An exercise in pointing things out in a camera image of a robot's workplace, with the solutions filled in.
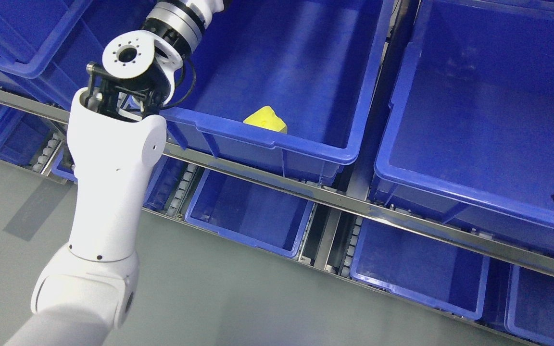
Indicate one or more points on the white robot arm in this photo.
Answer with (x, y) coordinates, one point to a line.
(116, 136)

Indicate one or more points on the large blue bin right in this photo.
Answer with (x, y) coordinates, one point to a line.
(469, 140)

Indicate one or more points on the dented yellow foam block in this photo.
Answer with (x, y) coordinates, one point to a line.
(266, 117)

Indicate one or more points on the blue bin holding block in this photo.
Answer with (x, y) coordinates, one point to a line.
(315, 62)

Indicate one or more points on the lower blue bin corner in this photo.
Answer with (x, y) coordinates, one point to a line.
(530, 305)

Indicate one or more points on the lower blue bin right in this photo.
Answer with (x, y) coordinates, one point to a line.
(421, 269)

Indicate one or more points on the lower blue bin centre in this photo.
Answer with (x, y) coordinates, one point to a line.
(251, 214)

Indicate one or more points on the blue bin upper left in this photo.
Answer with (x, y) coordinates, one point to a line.
(45, 45)

